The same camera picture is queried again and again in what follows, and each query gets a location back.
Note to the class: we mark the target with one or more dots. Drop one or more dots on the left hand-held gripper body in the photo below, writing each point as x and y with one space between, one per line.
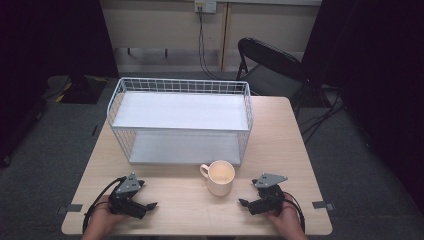
128 200

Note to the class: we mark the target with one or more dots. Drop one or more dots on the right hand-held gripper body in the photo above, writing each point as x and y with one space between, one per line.
268 200

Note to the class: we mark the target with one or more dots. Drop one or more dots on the cream ceramic cup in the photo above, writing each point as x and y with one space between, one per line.
220 178

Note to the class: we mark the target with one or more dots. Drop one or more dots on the person's right hand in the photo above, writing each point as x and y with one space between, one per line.
283 220

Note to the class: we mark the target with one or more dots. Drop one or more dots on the person's left hand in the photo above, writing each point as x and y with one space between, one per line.
104 215

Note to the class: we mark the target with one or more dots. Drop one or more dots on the grey tape strip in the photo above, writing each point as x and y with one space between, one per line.
322 205
71 208

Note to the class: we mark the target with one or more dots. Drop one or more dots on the dark stand base yellow tape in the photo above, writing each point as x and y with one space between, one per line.
81 90

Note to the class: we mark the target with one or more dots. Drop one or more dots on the black folding chair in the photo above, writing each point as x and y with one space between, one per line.
270 71

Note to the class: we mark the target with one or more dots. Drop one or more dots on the dark curtain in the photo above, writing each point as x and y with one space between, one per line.
376 66
43 50

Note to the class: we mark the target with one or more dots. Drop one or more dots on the white wall socket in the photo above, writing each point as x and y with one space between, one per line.
205 5

